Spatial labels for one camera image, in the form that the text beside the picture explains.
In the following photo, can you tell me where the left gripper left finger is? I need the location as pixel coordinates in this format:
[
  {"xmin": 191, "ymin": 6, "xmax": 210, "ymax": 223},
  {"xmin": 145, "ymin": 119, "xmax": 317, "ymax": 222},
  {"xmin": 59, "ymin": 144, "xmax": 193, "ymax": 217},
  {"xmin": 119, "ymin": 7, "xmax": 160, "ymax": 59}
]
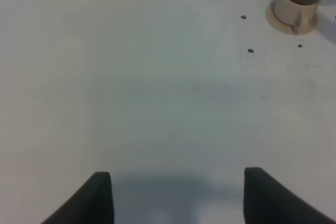
[{"xmin": 43, "ymin": 172, "xmax": 114, "ymax": 224}]

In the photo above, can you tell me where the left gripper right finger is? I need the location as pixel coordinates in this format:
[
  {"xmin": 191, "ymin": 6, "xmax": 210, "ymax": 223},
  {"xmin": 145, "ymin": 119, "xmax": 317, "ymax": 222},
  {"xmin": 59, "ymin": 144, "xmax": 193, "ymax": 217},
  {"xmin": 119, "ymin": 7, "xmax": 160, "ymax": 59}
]
[{"xmin": 243, "ymin": 167, "xmax": 335, "ymax": 224}]

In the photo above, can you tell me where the near beige cup saucer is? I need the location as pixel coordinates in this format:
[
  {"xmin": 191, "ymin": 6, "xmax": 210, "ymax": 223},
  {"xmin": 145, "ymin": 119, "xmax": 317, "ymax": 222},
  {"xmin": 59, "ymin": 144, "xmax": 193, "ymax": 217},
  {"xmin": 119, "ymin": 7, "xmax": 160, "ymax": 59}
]
[{"xmin": 266, "ymin": 0, "xmax": 318, "ymax": 35}]

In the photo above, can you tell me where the near beige teacup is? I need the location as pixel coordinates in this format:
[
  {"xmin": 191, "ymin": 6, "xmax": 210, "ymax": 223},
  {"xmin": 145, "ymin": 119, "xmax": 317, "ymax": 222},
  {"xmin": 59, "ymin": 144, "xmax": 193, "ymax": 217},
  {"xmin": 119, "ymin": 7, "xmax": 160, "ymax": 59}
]
[{"xmin": 266, "ymin": 0, "xmax": 321, "ymax": 35}]

